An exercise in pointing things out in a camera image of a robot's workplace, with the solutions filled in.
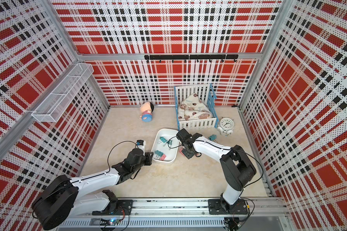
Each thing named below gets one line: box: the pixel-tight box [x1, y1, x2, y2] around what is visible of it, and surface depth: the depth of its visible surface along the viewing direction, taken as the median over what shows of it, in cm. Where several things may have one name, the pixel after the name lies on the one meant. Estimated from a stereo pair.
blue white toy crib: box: [174, 83, 219, 131], surface depth 113 cm
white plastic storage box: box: [151, 128, 182, 164], surface depth 97 cm
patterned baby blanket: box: [177, 93, 214, 121], surface depth 116 cm
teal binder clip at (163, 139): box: [157, 136, 168, 145], surface depth 100 cm
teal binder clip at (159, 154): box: [154, 149, 164, 160], surface depth 93 cm
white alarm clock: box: [217, 116, 235, 137], surface depth 106 cm
